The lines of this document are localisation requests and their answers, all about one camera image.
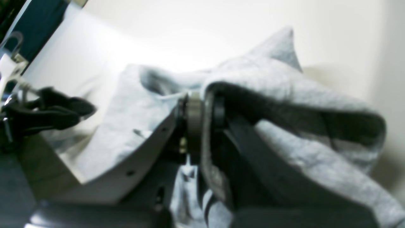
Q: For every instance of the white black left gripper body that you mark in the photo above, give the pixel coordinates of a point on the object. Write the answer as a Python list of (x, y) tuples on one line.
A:
[(12, 67)]

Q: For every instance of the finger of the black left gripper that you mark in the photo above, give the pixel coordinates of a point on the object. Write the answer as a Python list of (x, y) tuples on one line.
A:
[(51, 98), (60, 117)]

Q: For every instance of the grey T-shirt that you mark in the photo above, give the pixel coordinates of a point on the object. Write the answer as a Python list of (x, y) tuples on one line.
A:
[(332, 138)]

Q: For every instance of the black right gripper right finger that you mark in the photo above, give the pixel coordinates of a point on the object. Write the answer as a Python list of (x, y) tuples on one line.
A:
[(264, 191)]

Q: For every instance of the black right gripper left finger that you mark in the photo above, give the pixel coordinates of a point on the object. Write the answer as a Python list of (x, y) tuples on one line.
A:
[(137, 192)]

